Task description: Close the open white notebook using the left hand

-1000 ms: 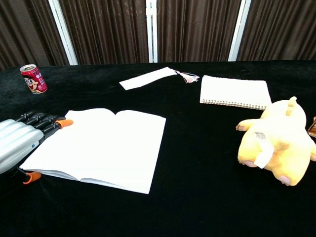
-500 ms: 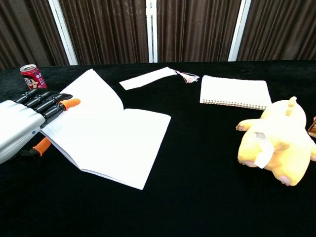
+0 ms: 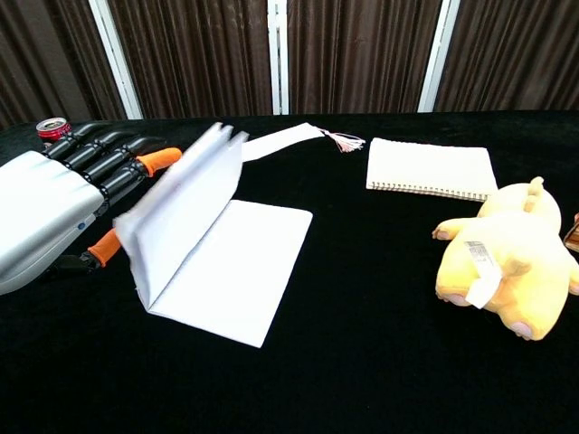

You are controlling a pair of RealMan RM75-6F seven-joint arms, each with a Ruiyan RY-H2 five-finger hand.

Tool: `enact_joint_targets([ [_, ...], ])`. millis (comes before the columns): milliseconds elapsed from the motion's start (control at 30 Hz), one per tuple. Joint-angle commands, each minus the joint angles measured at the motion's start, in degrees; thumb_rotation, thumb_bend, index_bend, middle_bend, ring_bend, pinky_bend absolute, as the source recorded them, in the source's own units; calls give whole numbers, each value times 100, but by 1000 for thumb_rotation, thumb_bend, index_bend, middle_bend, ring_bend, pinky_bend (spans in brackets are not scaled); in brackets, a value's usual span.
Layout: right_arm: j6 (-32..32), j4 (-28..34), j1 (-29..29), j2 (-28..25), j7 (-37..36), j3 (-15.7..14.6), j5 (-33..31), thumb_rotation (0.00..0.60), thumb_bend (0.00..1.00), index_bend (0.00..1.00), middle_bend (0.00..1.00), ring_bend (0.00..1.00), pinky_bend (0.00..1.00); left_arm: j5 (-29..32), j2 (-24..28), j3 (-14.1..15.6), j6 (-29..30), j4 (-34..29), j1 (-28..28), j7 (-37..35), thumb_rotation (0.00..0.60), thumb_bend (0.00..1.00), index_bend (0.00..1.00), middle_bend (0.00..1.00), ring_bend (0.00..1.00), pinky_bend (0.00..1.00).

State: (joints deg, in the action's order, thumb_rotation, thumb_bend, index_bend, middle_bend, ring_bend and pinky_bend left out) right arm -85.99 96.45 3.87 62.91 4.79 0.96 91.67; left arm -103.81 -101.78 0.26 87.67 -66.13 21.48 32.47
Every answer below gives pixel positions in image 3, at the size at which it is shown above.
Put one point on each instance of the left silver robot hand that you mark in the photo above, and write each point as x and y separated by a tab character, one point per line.
40	212

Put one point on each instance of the white spiral-bound notebook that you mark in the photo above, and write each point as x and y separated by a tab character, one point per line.
429	167

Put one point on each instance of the red soda can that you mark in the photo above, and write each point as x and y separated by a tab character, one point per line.
50	129

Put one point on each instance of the brown curtain screen panel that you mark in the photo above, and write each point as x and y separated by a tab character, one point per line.
50	59
357	54
194	54
515	54

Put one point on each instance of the white bookmark with tassel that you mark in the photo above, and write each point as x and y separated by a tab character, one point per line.
280	138

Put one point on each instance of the black tablecloth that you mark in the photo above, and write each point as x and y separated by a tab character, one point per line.
362	370

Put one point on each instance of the yellow plush duck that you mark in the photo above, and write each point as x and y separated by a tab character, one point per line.
520	262

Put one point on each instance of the orange snack box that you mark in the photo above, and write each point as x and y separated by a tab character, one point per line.
573	235

